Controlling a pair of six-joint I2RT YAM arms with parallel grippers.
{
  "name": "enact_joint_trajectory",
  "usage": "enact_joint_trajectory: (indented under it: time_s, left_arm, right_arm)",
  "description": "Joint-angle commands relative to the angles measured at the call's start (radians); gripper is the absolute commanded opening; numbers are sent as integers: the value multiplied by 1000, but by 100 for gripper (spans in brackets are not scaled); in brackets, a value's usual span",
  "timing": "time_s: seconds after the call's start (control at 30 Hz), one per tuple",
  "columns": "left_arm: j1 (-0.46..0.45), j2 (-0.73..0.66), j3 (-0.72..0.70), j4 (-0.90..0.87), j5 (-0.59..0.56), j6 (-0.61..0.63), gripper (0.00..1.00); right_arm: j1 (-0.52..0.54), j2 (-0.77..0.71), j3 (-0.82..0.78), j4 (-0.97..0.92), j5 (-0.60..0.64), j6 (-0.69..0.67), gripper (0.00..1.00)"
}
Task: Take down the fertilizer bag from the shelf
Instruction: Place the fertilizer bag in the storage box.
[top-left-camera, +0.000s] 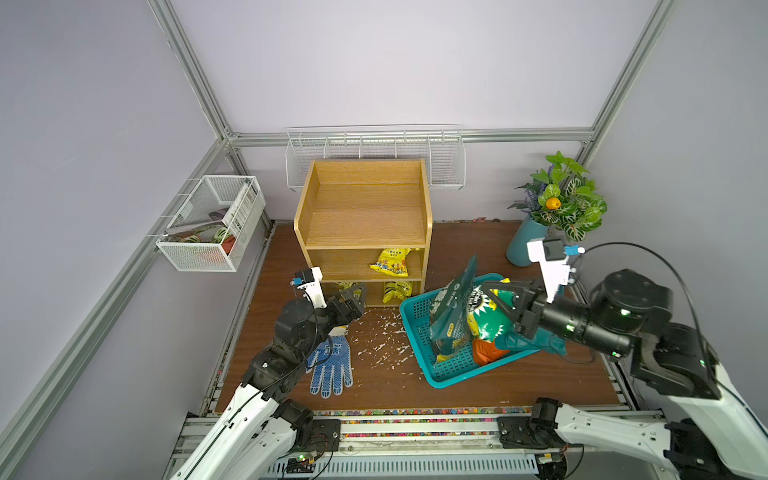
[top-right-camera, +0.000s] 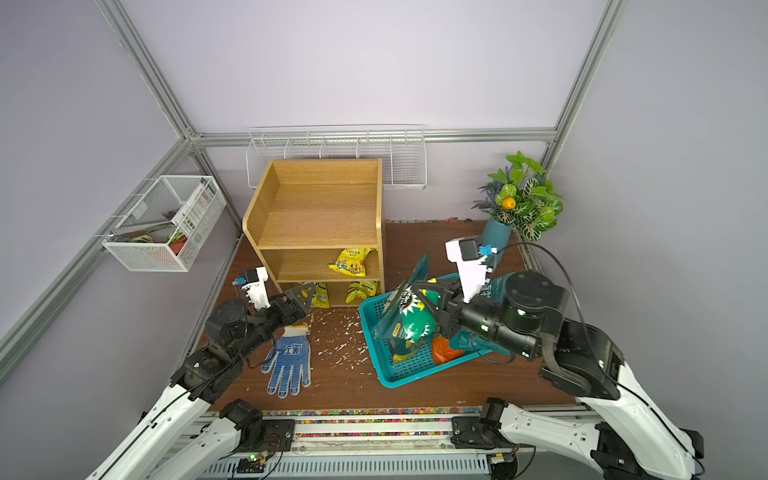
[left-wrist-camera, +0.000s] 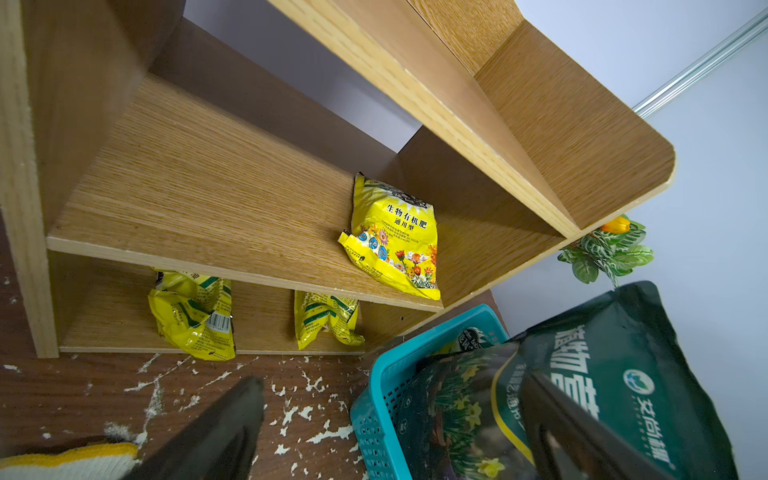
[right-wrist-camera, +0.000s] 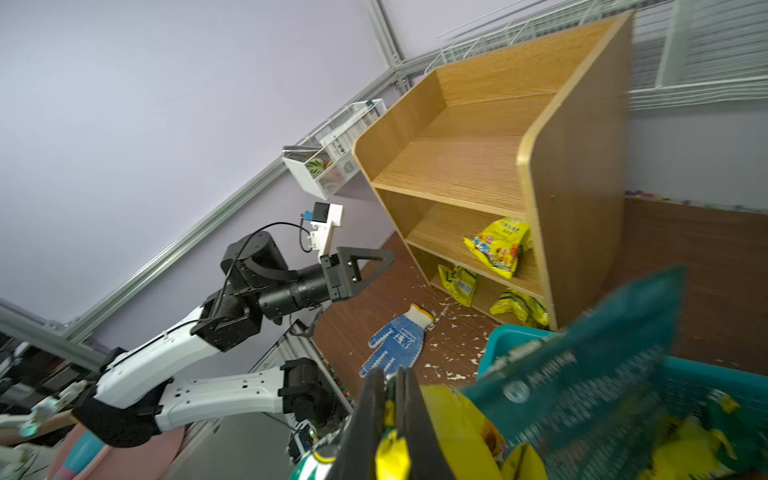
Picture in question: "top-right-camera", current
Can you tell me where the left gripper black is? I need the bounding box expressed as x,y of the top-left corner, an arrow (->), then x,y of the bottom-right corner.
232,282 -> 315,361

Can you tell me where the teal orange soil bag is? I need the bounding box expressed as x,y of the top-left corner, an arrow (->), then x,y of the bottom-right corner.
432,277 -> 509,363

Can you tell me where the yellow green packet shelf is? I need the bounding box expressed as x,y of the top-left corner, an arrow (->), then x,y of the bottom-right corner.
373,254 -> 435,344

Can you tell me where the teal plastic basket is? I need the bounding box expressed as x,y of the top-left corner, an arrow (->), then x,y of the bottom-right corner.
359,293 -> 482,389

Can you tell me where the dark green yellow fertilizer bag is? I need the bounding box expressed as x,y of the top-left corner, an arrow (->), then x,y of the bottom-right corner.
384,288 -> 436,363

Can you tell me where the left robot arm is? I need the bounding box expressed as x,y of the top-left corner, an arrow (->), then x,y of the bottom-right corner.
90,283 -> 316,479

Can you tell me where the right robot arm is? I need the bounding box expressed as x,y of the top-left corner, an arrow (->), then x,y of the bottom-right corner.
419,271 -> 705,479

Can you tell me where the yellow packet bottom shelf left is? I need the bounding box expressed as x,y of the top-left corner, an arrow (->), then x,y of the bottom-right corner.
311,282 -> 330,309

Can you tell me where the yellow packet bottom shelf right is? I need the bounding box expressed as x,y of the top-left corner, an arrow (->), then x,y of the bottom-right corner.
345,280 -> 378,304

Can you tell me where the yellow flower packet middle shelf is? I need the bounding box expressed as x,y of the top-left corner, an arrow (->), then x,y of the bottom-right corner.
328,248 -> 372,278

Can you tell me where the wooden three-tier shelf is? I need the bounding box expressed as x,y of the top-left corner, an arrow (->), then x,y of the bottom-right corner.
242,159 -> 385,307

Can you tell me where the blue dotted work glove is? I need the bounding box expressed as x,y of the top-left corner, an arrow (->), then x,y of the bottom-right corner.
261,325 -> 311,399

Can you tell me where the teal vase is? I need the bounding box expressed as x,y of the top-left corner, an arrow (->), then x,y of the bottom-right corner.
480,218 -> 513,267

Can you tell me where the artificial green plant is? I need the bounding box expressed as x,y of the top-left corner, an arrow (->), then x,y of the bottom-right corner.
472,151 -> 564,242

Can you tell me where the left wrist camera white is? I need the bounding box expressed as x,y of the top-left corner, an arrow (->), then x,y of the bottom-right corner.
233,266 -> 270,310

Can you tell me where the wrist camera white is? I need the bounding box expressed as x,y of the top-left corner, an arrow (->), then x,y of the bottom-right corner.
233,266 -> 270,310
445,236 -> 498,303

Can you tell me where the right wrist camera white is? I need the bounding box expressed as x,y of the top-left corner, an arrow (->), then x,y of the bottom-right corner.
445,236 -> 498,303

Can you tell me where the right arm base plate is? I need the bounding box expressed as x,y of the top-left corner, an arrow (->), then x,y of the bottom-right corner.
450,416 -> 516,450

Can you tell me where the aluminium rail frame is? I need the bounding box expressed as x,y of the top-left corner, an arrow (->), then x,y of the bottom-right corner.
234,404 -> 630,479

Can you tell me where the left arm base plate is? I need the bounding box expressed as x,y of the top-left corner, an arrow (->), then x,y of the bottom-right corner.
230,418 -> 296,455

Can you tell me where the white wire basket left wall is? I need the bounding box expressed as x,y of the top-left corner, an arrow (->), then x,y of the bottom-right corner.
102,175 -> 226,273

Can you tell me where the white wire rack back wall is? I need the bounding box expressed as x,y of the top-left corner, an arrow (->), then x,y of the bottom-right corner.
244,124 -> 428,189

